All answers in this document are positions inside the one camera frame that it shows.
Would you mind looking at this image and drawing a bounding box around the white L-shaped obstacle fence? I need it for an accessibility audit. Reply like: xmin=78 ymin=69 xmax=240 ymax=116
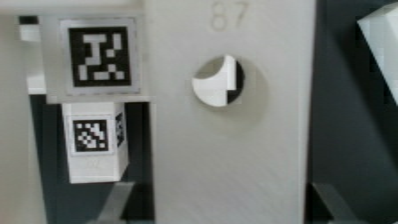
xmin=357 ymin=2 xmax=398 ymax=104

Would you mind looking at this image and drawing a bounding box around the white chair back part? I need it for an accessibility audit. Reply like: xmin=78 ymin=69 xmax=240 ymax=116
xmin=0 ymin=0 xmax=316 ymax=224

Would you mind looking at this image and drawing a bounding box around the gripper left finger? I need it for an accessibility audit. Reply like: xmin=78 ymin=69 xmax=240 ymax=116
xmin=85 ymin=182 xmax=135 ymax=224

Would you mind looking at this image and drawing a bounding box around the white chair seat part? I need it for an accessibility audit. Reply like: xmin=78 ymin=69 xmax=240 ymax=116
xmin=192 ymin=55 xmax=245 ymax=107

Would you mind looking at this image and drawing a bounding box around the white chair leg with tag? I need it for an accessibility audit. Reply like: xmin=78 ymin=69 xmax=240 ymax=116
xmin=62 ymin=102 xmax=130 ymax=184

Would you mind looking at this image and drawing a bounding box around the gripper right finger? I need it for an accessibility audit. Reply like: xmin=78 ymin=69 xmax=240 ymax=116
xmin=307 ymin=183 xmax=368 ymax=224

